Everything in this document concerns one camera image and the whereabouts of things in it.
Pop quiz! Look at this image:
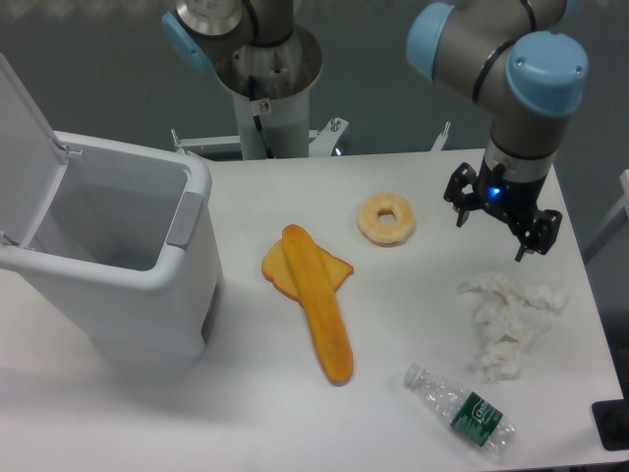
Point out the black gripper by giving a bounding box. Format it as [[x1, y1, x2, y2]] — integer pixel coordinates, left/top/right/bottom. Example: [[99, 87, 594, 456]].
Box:
[[443, 148, 562, 262]]

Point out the white trash can lid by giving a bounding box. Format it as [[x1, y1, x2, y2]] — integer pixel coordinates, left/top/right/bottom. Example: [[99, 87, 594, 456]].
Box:
[[1, 57, 68, 247]]

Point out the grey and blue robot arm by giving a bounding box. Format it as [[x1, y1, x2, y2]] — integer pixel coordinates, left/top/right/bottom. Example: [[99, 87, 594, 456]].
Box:
[[161, 1, 589, 254]]

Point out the white trash can body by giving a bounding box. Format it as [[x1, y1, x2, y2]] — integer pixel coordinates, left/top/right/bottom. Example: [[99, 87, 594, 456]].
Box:
[[1, 133, 223, 358]]

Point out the crumpled white tissue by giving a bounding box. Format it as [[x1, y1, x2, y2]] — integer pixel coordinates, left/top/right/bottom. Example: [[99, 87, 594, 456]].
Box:
[[459, 271, 569, 384]]

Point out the glazed doughnut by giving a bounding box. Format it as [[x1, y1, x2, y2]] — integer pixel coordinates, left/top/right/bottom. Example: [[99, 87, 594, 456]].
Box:
[[357, 193, 416, 246]]

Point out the clear plastic water bottle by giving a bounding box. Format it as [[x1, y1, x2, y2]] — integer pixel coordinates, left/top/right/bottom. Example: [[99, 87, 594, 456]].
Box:
[[404, 364, 516, 455]]

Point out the long orange baguette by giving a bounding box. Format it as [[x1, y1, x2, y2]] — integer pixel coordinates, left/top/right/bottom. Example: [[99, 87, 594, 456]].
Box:
[[282, 224, 354, 385]]

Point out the orange toast slice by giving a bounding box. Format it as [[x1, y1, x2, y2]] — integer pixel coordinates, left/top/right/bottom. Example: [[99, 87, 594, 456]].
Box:
[[261, 241, 354, 302]]

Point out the black device right edge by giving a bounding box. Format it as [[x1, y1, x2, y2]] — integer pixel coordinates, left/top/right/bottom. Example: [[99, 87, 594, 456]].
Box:
[[592, 399, 628, 451]]

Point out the white post right edge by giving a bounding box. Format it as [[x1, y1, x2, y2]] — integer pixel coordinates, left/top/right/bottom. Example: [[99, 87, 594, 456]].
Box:
[[582, 169, 629, 265]]

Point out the white metal frame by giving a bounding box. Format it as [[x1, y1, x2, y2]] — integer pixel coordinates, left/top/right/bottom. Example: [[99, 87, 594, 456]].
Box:
[[170, 116, 453, 159]]

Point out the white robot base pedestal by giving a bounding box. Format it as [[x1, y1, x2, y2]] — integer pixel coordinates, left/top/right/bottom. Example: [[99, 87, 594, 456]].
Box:
[[216, 26, 322, 160]]

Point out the black cable on pedestal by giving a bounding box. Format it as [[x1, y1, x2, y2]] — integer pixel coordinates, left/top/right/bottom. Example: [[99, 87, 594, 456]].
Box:
[[248, 74, 274, 160]]

